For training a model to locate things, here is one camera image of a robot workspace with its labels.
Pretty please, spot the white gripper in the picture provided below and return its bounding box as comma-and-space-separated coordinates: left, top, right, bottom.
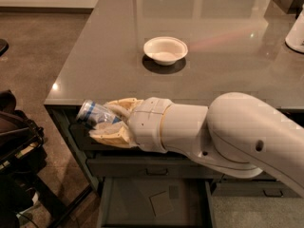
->
89, 97, 173, 153

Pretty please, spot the blue silver redbull can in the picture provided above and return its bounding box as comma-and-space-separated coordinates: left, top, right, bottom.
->
76, 100, 121, 128

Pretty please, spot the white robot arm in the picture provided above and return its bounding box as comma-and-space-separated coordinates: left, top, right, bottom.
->
89, 92, 304, 197

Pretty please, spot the grey middle left drawer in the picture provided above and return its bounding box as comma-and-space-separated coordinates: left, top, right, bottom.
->
86, 151, 221, 179

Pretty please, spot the grey open bottom drawer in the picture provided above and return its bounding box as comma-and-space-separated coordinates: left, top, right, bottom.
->
97, 178, 217, 228

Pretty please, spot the grey bottom right drawer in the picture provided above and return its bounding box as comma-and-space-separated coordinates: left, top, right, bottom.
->
212, 181, 299, 198

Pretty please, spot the white paper bowl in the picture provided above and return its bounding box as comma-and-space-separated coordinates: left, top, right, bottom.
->
143, 37, 188, 66

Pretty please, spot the grey square paper piece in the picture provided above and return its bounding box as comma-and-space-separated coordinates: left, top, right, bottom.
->
149, 191, 174, 217

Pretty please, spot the grey cabinet with counter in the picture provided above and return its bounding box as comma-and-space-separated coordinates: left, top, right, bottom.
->
43, 0, 304, 195

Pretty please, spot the dark round object at left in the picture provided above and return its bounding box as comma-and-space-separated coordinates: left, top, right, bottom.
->
0, 39, 9, 56

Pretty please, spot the white appliance on counter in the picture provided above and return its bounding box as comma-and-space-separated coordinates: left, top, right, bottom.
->
285, 5, 304, 53

